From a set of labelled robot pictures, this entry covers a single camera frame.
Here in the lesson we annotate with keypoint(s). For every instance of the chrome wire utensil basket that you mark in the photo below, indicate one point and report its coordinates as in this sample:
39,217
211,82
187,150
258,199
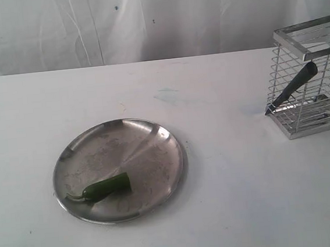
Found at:
307,111

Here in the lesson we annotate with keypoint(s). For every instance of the black handled knife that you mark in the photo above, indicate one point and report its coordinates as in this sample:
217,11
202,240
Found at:
302,77

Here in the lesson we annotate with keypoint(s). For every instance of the green chili pepper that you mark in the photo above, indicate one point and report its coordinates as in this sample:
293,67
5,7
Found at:
100,190

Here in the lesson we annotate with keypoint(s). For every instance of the round steel plate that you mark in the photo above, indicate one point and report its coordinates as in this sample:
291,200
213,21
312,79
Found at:
152,157

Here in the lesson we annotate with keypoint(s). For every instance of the white backdrop curtain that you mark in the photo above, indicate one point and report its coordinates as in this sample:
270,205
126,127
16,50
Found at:
41,35

